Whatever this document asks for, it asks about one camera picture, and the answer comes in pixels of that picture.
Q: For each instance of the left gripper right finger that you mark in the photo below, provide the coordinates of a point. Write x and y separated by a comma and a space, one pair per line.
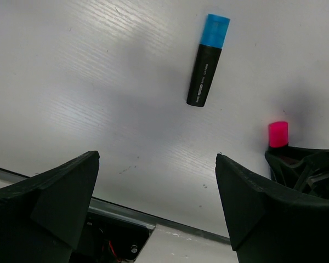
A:
269, 222

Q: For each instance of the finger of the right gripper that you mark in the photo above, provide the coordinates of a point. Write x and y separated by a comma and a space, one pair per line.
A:
301, 169

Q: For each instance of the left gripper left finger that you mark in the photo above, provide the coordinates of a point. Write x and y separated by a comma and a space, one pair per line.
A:
42, 217

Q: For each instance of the pink cap black highlighter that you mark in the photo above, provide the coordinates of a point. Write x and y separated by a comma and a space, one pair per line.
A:
278, 134

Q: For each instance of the blue cap black highlighter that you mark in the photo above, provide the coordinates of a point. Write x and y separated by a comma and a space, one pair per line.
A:
208, 54

